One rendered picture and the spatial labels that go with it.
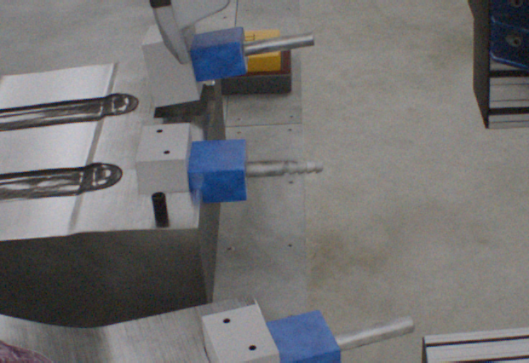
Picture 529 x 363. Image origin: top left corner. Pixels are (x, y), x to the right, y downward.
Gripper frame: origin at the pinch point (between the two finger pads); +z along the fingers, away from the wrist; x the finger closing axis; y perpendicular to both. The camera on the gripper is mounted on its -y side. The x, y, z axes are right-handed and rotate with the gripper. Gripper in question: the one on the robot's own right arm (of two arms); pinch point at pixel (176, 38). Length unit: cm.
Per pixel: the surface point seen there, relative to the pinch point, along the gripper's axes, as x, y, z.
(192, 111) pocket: 3.1, -0.8, 7.5
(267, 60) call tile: 18.6, 4.7, 9.5
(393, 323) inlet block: -24.3, 13.6, 13.7
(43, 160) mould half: -7.3, -11.2, 5.3
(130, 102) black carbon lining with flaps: 0.8, -5.2, 4.9
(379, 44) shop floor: 198, 16, 71
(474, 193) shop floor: 127, 30, 83
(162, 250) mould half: -17.1, -1.4, 9.5
